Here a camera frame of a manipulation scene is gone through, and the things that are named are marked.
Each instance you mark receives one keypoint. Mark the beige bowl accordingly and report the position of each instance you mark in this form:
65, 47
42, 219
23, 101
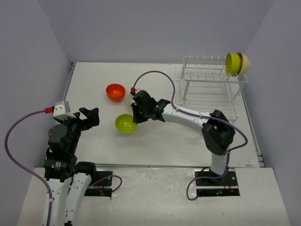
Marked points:
244, 63

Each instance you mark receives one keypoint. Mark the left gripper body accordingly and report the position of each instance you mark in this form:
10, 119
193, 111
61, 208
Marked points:
76, 125

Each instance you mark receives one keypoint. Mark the white wire dish rack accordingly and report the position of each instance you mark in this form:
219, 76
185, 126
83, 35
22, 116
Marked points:
203, 85

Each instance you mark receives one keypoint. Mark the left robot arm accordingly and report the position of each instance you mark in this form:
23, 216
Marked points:
67, 179

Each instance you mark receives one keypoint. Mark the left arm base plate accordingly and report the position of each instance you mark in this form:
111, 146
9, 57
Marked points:
102, 189

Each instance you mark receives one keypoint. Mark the floral patterned white bowl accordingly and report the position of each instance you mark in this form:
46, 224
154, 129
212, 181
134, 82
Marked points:
130, 100

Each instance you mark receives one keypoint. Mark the green bowl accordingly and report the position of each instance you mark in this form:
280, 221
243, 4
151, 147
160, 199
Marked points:
124, 124
232, 63

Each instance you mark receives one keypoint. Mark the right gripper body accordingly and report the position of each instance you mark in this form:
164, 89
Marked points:
145, 110

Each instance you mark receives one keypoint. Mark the orange bowl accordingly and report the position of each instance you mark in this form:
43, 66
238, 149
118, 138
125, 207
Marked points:
115, 91
116, 99

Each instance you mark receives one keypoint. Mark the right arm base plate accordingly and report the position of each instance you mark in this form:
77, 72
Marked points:
227, 186

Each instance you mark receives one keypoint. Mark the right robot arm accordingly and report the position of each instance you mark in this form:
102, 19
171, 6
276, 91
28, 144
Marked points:
215, 128

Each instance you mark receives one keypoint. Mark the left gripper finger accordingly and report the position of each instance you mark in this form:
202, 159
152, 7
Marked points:
94, 117
89, 114

